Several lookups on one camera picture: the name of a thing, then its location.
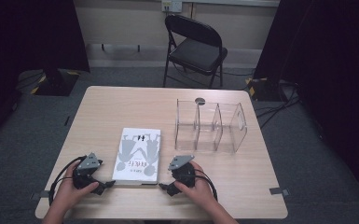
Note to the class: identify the black folding chair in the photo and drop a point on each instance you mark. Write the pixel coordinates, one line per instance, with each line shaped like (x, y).
(196, 54)

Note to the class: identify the grey tape strip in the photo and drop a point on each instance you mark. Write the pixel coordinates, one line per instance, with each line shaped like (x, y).
(40, 195)
(279, 191)

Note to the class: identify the clear acrylic book rack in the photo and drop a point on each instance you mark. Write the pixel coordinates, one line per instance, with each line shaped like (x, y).
(186, 137)

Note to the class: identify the person's left hand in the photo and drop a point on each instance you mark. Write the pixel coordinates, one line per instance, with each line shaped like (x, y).
(66, 196)

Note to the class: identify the white book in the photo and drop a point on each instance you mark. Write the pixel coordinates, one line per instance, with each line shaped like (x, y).
(136, 155)

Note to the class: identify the black curtain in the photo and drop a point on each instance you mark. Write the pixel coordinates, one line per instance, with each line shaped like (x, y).
(12, 46)
(338, 62)

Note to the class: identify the round grey table grommet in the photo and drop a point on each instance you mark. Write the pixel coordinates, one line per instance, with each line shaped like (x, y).
(200, 101)

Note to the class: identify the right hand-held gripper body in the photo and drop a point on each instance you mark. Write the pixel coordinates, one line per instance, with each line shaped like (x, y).
(182, 168)

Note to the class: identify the black stand base yellow tape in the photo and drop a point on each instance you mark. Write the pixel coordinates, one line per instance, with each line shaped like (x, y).
(56, 84)
(264, 90)

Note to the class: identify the white wall outlet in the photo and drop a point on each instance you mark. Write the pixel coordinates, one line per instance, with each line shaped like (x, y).
(171, 5)

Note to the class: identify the person's right hand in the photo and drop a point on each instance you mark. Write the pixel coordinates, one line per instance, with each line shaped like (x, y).
(199, 194)

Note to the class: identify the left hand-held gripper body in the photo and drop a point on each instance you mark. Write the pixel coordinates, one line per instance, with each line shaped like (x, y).
(88, 163)

